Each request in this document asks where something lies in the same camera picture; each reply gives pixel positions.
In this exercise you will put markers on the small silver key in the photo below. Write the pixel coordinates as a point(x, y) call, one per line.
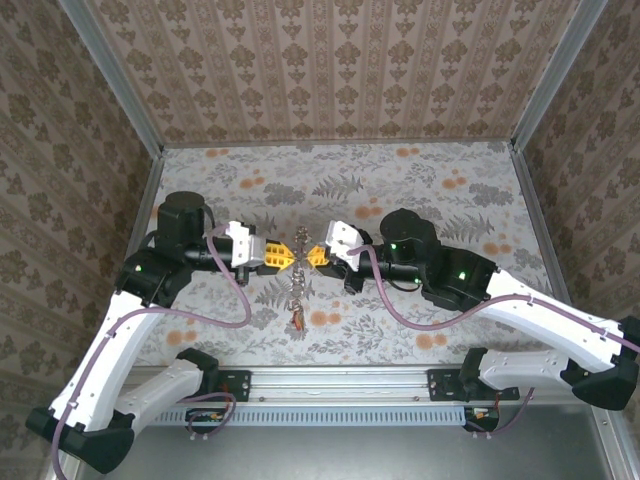
point(293, 311)

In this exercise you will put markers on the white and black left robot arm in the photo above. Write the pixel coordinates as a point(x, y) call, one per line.
point(100, 360)

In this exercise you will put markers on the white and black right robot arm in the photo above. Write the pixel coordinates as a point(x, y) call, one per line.
point(550, 320)

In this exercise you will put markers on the small circuit board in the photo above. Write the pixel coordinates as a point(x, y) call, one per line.
point(202, 416)
point(482, 416)

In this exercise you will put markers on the grey metal sheet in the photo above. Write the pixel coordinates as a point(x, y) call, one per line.
point(340, 455)

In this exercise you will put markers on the aluminium table side rail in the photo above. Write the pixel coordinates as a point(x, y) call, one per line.
point(140, 220)
point(550, 250)

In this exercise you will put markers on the thin aluminium wall rail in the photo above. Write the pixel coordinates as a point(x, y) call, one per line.
point(340, 144)

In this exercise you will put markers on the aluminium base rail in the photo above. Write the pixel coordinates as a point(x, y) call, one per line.
point(340, 382)

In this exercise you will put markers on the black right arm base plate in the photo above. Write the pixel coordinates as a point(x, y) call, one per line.
point(442, 385)

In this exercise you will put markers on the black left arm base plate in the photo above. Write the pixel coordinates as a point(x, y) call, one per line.
point(235, 385)

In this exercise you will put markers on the aluminium frame post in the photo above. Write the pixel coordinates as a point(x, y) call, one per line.
point(115, 85)
point(555, 75)

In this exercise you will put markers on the aluminium lower frame rail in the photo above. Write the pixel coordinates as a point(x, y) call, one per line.
point(612, 445)

